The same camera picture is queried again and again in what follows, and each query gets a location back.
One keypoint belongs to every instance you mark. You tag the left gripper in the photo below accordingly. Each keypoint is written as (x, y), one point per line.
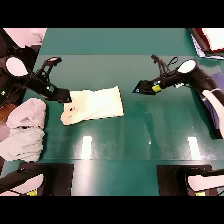
(60, 95)

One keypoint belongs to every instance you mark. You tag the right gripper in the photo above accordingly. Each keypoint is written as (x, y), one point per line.
(145, 87)

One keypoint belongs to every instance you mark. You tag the cream shirt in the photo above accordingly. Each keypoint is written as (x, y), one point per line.
(96, 105)

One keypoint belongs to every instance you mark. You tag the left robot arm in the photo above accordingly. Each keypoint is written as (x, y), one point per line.
(15, 66)

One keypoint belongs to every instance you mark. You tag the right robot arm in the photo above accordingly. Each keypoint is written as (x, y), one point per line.
(187, 66)

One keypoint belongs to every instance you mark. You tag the pale pink garment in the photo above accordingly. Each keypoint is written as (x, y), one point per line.
(27, 113)

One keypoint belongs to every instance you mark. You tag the pale grey garment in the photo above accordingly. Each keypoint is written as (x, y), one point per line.
(23, 143)

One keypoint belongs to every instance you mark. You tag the white garment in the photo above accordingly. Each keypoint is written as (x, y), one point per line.
(215, 36)

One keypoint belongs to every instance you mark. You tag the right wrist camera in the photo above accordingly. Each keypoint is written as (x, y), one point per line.
(159, 64)

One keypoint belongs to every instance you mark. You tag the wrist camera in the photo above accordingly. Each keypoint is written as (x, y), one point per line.
(46, 66)
(159, 64)

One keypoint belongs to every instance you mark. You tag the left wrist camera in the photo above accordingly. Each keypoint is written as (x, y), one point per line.
(46, 66)

